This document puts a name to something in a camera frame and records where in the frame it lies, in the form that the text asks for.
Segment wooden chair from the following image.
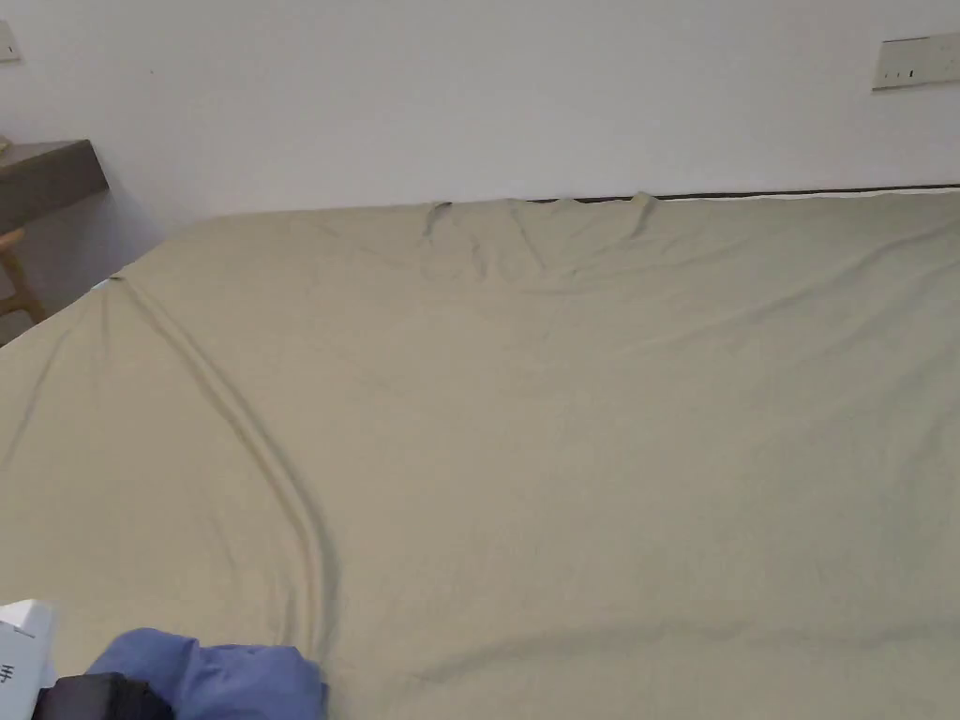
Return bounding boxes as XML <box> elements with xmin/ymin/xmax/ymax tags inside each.
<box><xmin>0</xmin><ymin>228</ymin><xmax>49</xmax><ymax>348</ymax></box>

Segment bed with beige sheet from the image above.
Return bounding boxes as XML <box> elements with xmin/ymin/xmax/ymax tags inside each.
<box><xmin>0</xmin><ymin>184</ymin><xmax>960</xmax><ymax>720</ymax></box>

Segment wide wall socket panel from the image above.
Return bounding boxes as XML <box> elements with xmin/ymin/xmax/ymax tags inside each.
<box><xmin>870</xmin><ymin>34</ymin><xmax>960</xmax><ymax>94</ymax></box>

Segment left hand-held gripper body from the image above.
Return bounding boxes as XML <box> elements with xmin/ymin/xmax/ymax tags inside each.
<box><xmin>0</xmin><ymin>598</ymin><xmax>171</xmax><ymax>720</ymax></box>

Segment grey wall-mounted shelf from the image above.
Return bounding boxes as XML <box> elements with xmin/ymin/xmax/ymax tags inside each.
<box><xmin>0</xmin><ymin>138</ymin><xmax>113</xmax><ymax>235</ymax></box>

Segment blue garment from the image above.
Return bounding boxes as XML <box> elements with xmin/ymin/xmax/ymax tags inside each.
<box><xmin>83</xmin><ymin>627</ymin><xmax>332</xmax><ymax>720</ymax></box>

